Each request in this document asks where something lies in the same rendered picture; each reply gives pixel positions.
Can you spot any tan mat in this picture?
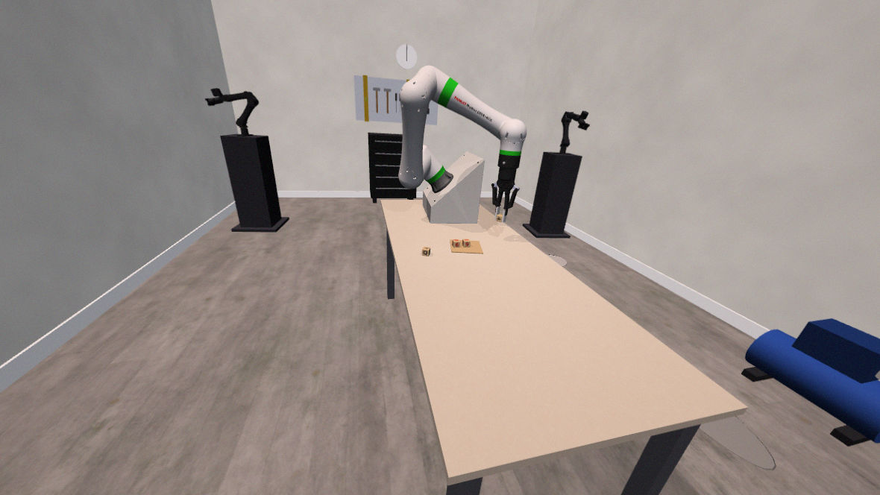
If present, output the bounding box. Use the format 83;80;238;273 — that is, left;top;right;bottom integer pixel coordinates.
450;239;483;254

